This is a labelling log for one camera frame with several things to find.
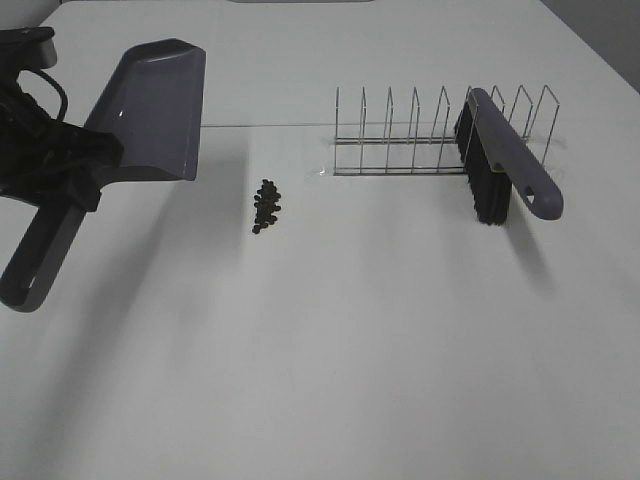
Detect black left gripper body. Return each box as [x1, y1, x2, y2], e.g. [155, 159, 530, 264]
[1, 121, 124, 200]

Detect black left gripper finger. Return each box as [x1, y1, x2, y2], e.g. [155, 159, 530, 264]
[67, 169, 101, 212]

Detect pile of coffee beans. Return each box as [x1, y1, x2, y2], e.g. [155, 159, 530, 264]
[252, 179, 281, 234]

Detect grey hand brush black bristles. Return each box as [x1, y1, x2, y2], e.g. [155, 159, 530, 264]
[454, 88, 564, 225]

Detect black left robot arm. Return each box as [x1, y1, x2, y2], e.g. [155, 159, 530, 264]
[1, 26, 124, 212]

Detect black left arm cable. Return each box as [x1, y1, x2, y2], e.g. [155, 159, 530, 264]
[14, 69, 70, 124]

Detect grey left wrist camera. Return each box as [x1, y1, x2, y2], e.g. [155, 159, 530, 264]
[34, 38, 57, 70]

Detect metal wire rack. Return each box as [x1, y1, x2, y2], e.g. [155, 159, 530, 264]
[327, 85, 561, 177]

